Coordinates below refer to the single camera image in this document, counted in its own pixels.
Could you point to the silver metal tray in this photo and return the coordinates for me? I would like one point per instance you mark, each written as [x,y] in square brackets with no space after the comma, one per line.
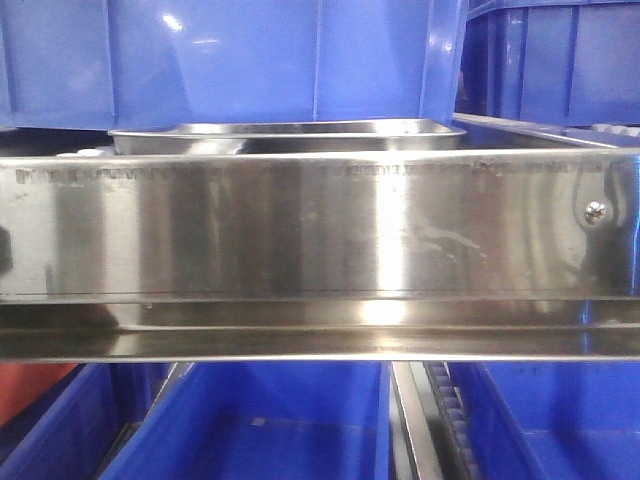
[290,137]

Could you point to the blue bin lower right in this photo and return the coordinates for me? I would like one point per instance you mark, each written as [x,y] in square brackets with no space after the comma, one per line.
[551,420]

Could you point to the blue bin upper right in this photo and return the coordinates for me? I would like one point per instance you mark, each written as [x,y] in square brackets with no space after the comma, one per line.
[571,63]

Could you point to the blue bin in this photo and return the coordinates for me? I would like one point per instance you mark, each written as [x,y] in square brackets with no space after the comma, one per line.
[265,420]
[571,63]
[551,420]
[71,438]
[139,65]

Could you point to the blue bin lower middle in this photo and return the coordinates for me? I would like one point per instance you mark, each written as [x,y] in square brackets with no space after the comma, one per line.
[265,420]

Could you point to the blue bin upper middle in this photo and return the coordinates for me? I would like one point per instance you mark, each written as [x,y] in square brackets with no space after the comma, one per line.
[139,65]

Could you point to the shelf rail screw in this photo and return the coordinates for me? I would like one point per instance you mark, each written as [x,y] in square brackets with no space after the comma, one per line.
[595,212]

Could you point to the red object lower left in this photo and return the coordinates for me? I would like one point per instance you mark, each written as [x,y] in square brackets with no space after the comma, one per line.
[22,384]

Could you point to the blue bin lower left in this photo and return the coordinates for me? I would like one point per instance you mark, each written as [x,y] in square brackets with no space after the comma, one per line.
[71,438]

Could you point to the steel roller track divider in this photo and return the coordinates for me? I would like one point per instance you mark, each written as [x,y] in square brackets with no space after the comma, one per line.
[429,437]

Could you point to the stainless steel shelf rail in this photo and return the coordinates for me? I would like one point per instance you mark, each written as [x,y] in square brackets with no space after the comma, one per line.
[454,255]

